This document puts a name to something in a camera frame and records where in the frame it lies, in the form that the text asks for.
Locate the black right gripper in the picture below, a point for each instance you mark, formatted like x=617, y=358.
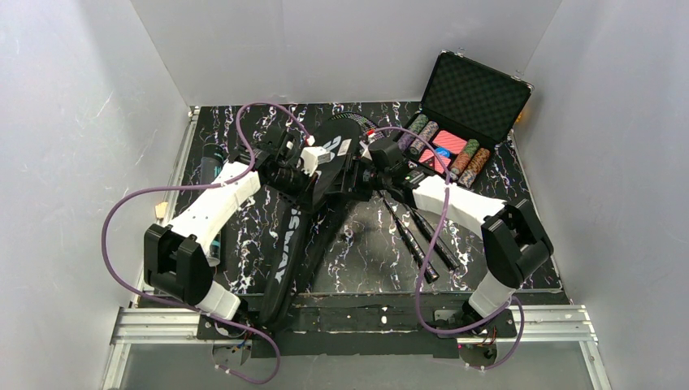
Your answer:
x=364, y=175

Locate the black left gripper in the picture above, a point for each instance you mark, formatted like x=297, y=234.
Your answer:
x=310, y=179

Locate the black racket cover bag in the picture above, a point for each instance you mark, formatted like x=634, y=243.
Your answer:
x=314, y=211

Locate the clear shuttlecock tube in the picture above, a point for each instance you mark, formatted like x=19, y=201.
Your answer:
x=211, y=165

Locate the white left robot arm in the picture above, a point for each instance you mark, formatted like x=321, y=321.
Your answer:
x=175, y=255

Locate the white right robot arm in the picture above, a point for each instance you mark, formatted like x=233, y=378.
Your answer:
x=515, y=243

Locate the blue dealer chip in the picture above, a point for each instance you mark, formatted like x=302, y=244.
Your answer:
x=442, y=152

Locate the pink card deck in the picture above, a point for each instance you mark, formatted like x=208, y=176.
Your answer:
x=447, y=140

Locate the black poker chip case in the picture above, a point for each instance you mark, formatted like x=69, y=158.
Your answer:
x=470, y=100

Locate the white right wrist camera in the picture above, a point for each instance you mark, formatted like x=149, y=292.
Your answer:
x=368, y=142

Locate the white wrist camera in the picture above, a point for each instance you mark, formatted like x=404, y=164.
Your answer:
x=312, y=156
x=368, y=142

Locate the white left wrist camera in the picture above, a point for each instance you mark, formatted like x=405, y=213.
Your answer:
x=312, y=156

